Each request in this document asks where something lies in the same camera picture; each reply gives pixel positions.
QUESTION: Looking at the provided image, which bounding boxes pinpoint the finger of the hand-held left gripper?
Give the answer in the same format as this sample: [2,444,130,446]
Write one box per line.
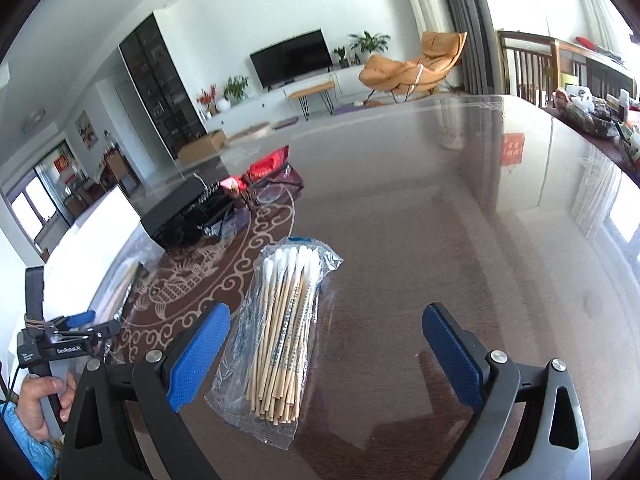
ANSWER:
[45,310,97,335]
[55,320,122,357]

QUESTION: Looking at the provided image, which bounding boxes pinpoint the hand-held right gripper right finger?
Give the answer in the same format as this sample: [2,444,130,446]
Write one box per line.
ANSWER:
[421,302,593,480]

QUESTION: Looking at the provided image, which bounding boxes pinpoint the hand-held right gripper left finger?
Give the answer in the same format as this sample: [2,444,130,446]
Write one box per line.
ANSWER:
[59,301,232,480]

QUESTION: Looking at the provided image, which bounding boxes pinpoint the bag of cotton swabs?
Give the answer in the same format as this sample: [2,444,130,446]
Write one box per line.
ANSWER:
[205,236,345,451]

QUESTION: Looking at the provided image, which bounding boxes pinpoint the black rectangular box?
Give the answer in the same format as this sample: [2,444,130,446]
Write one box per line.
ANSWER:
[140,179,236,250]

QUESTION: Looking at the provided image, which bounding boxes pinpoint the red packet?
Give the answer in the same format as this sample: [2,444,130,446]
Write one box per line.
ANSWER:
[243,146,291,183]

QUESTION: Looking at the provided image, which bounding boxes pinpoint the person's left forearm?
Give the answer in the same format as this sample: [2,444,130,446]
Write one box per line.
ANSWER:
[0,400,58,480]

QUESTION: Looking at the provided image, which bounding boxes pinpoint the dark fish-patterned glass desktop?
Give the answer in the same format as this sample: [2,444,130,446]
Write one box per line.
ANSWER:
[47,92,640,480]

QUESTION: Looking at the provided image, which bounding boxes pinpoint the person's left hand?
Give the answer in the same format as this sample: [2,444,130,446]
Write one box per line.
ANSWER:
[19,372,78,443]

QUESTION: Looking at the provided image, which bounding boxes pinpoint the phone case in clear bag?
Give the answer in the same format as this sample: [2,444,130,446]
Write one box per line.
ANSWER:
[95,240,151,326]

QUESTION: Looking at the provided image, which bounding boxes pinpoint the white board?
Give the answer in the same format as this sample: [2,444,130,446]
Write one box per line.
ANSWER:
[40,184,143,321]

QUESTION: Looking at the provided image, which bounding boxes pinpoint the round ceiling lamp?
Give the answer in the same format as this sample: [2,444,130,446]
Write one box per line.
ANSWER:
[21,109,47,133]

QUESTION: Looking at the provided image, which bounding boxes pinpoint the cardboard box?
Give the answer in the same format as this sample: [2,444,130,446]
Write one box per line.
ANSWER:
[177,130,227,165]

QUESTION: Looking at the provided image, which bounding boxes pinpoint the beige cat scratcher pad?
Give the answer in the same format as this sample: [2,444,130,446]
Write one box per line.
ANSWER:
[227,124,273,143]

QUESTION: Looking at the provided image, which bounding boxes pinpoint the dark glass display cabinet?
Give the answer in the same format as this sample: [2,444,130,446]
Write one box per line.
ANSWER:
[119,12,208,161]

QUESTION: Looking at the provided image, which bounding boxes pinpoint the white low television cabinet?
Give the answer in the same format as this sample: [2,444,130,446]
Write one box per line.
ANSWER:
[202,62,391,133]

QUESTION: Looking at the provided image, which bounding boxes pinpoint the red flowers in vase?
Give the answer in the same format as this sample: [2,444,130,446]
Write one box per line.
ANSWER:
[196,84,221,116]

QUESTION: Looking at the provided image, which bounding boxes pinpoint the pile of assorted packets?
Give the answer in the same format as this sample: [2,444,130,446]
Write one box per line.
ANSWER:
[552,85,640,171]

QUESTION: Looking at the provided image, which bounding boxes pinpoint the wooden bench with black legs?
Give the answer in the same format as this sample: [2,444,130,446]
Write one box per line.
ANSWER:
[284,80,337,122]

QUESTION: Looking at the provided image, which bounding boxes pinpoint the orange lounge chair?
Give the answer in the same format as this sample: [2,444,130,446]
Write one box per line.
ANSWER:
[358,31,468,105]

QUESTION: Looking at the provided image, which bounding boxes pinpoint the dark wooden chair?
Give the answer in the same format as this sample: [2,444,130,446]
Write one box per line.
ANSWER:
[497,30,561,107]

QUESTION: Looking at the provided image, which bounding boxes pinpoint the black television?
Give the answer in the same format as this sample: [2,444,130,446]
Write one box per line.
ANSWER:
[249,29,334,92]

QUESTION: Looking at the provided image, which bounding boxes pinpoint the large green potted plant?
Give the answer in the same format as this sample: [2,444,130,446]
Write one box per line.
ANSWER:
[348,31,392,66]

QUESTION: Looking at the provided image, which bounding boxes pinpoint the wooden sideboard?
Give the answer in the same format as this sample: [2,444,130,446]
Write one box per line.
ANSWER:
[550,37,640,111]

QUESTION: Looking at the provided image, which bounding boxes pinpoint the grey curtain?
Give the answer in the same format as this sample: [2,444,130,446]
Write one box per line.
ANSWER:
[432,0,506,96]

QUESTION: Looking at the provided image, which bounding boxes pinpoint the beige curtain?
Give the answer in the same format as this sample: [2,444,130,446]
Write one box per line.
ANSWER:
[395,0,463,93]

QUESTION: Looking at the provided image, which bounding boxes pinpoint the framed wall picture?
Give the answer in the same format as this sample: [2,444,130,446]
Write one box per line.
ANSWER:
[75,110,100,152]

